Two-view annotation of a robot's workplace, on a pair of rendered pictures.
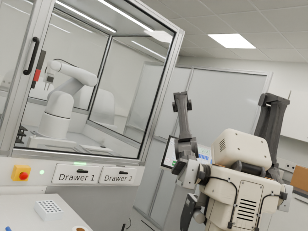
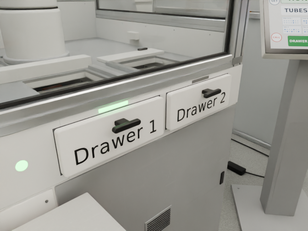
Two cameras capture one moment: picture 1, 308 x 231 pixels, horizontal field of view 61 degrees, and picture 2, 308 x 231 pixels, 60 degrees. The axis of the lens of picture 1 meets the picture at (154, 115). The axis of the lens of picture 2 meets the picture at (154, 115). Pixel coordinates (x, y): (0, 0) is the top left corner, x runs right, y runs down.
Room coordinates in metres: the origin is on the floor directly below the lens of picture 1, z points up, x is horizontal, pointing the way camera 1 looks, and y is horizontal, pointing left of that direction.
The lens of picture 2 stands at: (0.99, 0.22, 1.17)
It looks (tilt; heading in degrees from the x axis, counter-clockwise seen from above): 25 degrees down; 3
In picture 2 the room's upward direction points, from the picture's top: straight up
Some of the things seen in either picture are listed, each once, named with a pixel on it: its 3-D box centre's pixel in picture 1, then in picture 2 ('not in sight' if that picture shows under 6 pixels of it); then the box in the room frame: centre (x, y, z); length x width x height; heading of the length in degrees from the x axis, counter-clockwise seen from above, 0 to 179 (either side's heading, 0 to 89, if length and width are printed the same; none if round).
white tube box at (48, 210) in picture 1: (48, 210); not in sight; (1.21, 0.35, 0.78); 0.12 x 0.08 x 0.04; 47
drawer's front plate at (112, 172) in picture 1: (118, 175); (201, 100); (1.77, 0.11, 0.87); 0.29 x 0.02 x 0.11; 135
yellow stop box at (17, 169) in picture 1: (21, 173); not in sight; (1.30, 0.56, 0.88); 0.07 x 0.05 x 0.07; 135
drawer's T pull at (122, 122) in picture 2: (81, 170); (123, 123); (1.53, 0.32, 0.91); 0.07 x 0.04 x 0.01; 135
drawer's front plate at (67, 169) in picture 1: (77, 174); (117, 132); (1.55, 0.34, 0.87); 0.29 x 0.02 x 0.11; 135
